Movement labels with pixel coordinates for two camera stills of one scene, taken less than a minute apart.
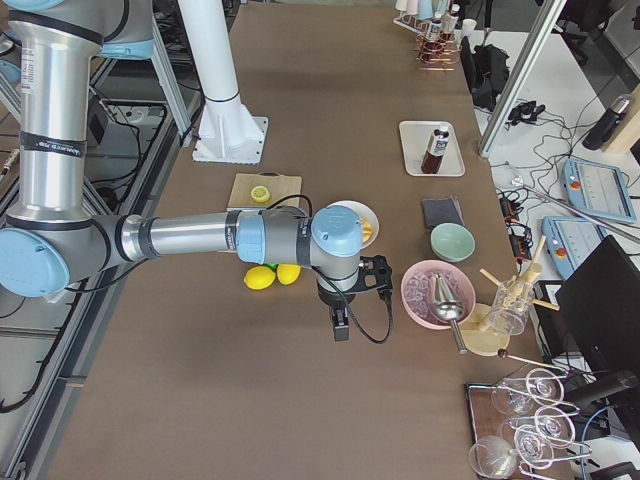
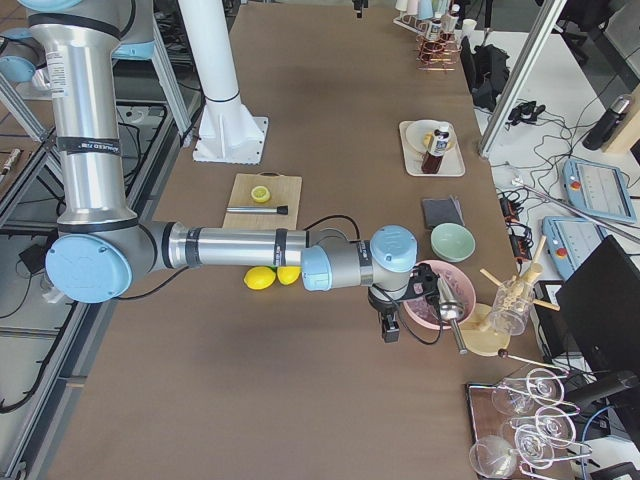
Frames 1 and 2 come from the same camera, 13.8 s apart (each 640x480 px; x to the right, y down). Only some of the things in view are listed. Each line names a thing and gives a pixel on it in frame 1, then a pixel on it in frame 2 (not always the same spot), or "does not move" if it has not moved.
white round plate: x=364 y=212 -> x=416 y=131
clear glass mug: x=512 y=306 does not move
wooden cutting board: x=265 y=189 does not move
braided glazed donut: x=366 y=229 -> x=428 y=139
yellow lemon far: x=287 y=274 does not move
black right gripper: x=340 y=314 -> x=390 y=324
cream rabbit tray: x=415 y=137 does not move
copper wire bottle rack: x=437 y=51 does not move
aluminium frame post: x=547 y=22 does not move
